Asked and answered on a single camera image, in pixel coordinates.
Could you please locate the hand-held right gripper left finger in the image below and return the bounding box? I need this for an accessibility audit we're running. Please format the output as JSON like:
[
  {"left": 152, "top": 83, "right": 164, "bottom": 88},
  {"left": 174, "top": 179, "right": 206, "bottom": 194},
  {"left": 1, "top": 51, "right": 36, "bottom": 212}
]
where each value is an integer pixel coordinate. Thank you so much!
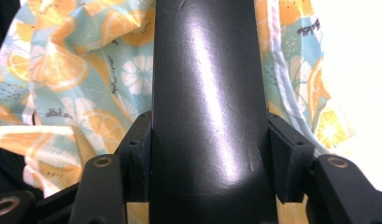
[{"left": 115, "top": 0, "right": 211, "bottom": 224}]

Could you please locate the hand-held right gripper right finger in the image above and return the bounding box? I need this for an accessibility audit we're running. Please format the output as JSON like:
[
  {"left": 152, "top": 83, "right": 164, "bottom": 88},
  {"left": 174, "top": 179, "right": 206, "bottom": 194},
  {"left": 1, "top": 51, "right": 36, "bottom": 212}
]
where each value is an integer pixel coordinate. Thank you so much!
[{"left": 210, "top": 0, "right": 315, "bottom": 224}]

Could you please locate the orange slice print cloth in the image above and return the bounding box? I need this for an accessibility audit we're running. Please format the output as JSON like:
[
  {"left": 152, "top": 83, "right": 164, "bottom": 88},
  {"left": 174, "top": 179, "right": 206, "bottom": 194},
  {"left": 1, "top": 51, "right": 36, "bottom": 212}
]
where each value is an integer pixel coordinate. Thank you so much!
[{"left": 0, "top": 0, "right": 357, "bottom": 224}]

